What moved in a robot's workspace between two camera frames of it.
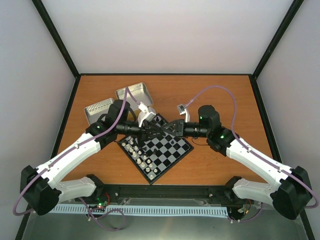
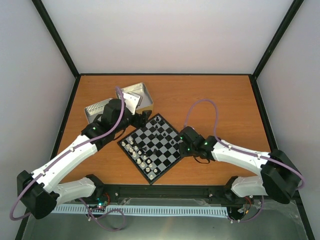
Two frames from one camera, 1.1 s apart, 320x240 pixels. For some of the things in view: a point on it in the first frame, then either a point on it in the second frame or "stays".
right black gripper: [179, 127] to [183, 151]
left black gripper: [147, 129] to [142, 119]
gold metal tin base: [140, 92] stays
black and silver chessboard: [160, 155] stays
